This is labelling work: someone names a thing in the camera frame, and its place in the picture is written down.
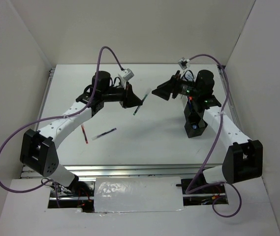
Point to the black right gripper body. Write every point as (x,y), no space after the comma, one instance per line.
(189,89)

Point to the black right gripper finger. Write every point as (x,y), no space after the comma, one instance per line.
(168,85)
(162,93)

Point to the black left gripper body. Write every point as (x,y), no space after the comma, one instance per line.
(123,103)

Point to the green gel pen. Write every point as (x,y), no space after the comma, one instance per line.
(143,100)

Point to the purple gel pen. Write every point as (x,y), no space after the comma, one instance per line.
(103,134)

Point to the red gel pen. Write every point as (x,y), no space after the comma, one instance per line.
(84,134)

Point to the blue cleaning gel jar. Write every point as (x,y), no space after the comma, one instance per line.
(189,76)

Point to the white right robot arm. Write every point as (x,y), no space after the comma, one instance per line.
(244,157)

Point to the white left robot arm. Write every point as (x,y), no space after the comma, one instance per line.
(39,148)

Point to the near white mesh container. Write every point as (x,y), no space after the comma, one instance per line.
(184,101)

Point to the far black mesh container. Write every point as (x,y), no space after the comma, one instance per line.
(189,112)

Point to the black mesh container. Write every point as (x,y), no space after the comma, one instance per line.
(201,126)
(189,112)

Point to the near black mesh container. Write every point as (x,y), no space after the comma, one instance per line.
(201,126)

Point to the white foil cover sheet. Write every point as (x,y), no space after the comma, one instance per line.
(137,194)

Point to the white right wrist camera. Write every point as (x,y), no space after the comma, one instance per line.
(184,63)

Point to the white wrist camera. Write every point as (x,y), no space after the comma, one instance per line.
(184,63)
(125,75)

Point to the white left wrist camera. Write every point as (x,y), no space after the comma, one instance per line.
(125,75)

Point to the aluminium table edge rail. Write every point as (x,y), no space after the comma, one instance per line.
(134,170)

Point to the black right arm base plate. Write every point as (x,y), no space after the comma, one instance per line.
(212,190)

